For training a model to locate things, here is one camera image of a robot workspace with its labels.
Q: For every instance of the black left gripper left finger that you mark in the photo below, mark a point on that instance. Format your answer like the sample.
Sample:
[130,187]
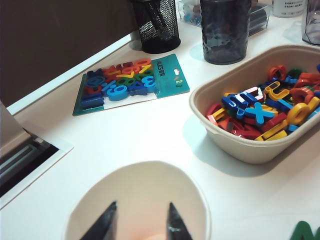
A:
[105,225]

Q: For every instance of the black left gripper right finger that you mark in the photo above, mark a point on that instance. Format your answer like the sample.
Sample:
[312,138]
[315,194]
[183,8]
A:
[176,225]

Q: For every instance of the white paper cup blue logo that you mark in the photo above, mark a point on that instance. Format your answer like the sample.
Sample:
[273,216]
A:
[145,190]

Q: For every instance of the green magnetic letter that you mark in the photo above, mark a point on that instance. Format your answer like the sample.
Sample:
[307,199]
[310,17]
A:
[306,232]

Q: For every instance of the yellow straight letter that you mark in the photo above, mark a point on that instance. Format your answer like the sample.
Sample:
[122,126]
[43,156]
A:
[271,135]

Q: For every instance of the large blue letter m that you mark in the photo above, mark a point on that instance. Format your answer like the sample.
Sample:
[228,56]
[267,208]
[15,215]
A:
[232,100]

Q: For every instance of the light blue letter x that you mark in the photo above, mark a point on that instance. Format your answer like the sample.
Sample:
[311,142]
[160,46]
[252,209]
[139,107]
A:
[260,113]

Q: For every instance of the yellow letter o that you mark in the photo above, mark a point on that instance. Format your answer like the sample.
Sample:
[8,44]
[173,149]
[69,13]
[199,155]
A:
[293,117]

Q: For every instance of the yellow letter u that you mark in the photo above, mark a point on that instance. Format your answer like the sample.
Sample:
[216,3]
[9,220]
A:
[270,93]

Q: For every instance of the red round letter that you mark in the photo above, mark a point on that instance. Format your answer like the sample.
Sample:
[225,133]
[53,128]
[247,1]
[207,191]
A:
[297,96]

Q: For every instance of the orange round letter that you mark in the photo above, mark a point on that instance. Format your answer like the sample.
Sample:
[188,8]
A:
[273,72]

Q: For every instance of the dark textured cup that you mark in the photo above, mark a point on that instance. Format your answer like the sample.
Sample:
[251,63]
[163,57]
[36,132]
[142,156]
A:
[225,32]

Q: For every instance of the beige pulp tray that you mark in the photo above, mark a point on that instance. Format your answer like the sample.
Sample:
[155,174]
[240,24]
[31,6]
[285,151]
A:
[237,147]

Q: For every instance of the teal magnet number pack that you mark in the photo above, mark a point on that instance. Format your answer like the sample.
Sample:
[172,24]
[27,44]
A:
[170,75]

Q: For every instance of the brown desk partition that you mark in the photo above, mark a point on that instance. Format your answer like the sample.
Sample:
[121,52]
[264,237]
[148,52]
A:
[50,45]

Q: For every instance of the black mesh pen holder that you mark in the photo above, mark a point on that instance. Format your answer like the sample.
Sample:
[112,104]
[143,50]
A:
[160,27]

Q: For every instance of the clear box of pins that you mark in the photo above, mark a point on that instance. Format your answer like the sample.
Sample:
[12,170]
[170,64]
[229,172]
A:
[190,12]

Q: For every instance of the clear plastic box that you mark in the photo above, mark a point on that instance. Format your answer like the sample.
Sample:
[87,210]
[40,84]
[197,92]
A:
[260,17]

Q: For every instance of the transparent container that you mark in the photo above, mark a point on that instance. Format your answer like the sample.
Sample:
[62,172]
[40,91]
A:
[312,22]

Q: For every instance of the white bottle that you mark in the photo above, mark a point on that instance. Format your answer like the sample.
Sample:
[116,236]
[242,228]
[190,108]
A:
[288,7]

